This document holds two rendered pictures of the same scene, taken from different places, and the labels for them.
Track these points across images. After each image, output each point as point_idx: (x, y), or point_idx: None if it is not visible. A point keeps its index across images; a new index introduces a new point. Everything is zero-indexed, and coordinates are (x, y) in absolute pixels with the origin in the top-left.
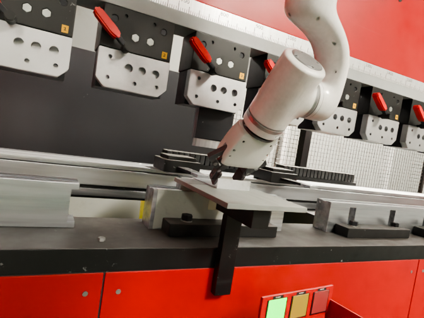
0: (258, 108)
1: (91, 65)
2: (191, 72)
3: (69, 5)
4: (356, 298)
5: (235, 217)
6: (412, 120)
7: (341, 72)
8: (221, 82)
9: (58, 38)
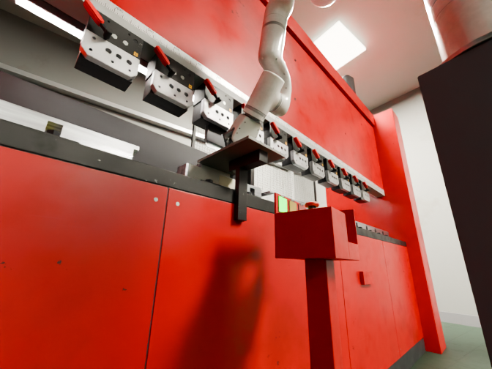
0: (252, 99)
1: (116, 126)
2: (205, 99)
3: (138, 44)
4: None
5: (246, 163)
6: (312, 159)
7: (288, 88)
8: (220, 110)
9: (132, 57)
